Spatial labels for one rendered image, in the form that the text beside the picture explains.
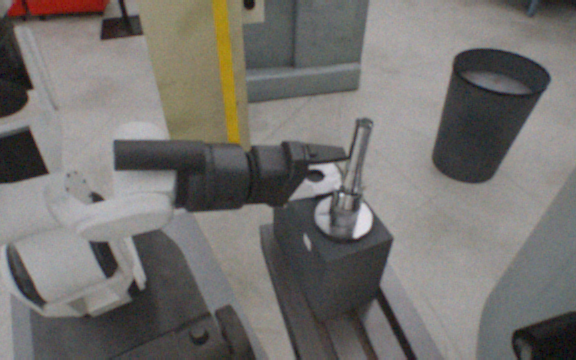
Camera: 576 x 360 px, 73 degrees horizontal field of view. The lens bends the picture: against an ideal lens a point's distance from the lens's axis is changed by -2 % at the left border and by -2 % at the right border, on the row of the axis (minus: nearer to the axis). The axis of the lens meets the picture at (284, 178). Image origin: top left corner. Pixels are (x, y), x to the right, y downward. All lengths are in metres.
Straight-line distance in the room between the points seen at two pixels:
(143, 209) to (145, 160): 0.05
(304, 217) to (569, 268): 0.49
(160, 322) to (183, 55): 1.17
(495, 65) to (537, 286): 2.40
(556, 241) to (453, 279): 1.86
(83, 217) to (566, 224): 0.42
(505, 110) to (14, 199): 2.04
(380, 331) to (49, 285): 0.58
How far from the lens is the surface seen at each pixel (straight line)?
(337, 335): 0.75
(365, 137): 0.51
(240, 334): 1.12
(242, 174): 0.49
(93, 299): 1.09
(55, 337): 1.29
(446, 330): 1.90
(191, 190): 0.48
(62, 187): 0.51
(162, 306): 1.23
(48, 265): 0.78
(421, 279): 2.00
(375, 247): 0.63
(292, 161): 0.50
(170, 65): 1.92
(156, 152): 0.45
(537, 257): 0.21
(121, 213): 0.46
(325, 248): 0.61
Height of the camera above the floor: 1.60
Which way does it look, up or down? 44 degrees down
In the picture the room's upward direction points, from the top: straight up
